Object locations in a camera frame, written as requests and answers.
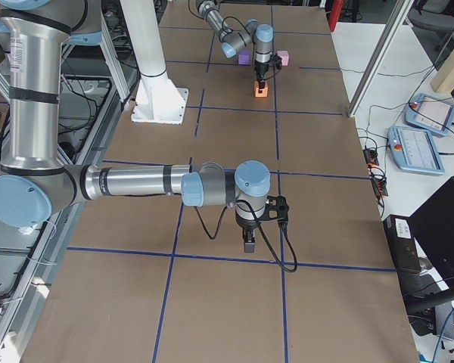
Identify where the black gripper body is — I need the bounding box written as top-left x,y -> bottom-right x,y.
254,60 -> 269,81
235,216 -> 261,239

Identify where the orange foam cube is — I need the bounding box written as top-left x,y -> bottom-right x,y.
254,81 -> 269,98

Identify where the purple foam cube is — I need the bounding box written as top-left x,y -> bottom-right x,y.
238,48 -> 251,66

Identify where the pink foam cube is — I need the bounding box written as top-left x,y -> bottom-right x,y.
277,50 -> 290,67

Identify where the red object background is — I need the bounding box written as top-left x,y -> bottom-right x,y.
328,0 -> 344,32

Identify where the brown paper table cover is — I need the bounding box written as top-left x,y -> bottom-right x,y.
22,2 -> 418,362

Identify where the black computer box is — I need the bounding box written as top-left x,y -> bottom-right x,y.
383,215 -> 421,274

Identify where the near teach pendant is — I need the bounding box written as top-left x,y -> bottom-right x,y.
387,126 -> 445,175

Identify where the teach pendant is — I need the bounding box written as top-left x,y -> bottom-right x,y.
387,126 -> 445,175
405,93 -> 454,136

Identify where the far teach pendant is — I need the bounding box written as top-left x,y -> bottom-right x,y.
405,93 -> 454,136

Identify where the grey office chair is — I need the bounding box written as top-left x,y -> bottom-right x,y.
407,0 -> 454,50

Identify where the black monitor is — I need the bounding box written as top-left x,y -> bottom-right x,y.
409,176 -> 454,284

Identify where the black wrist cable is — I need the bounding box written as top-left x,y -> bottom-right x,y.
193,200 -> 298,274
219,14 -> 259,39

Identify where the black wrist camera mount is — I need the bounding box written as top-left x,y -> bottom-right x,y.
269,53 -> 282,70
259,195 -> 289,223

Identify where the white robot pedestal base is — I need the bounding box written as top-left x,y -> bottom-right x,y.
120,0 -> 188,125

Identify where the grey aluminium frame post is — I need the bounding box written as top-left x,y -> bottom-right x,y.
347,0 -> 413,117

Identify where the blue network cable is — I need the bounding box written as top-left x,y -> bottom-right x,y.
431,302 -> 454,363

